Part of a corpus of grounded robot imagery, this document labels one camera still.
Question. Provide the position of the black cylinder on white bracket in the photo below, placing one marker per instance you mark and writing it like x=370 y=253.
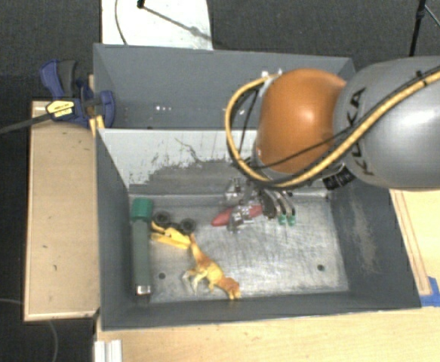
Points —
x=338 y=179

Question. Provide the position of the yellow toy car black wheels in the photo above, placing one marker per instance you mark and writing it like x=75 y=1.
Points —
x=172 y=236

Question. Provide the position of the red toy chili pepper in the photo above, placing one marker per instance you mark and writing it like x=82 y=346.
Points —
x=221 y=218

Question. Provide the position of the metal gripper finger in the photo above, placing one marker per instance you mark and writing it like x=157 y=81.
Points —
x=240 y=219
x=234 y=191

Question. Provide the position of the grey metal bin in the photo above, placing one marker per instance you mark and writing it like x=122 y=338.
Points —
x=265 y=255

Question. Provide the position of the pale wood flat board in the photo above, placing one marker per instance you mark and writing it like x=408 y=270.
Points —
x=61 y=217

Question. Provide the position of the orange toy horse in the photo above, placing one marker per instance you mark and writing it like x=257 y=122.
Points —
x=214 y=272

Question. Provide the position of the dark green long block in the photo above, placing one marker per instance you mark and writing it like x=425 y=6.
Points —
x=141 y=247

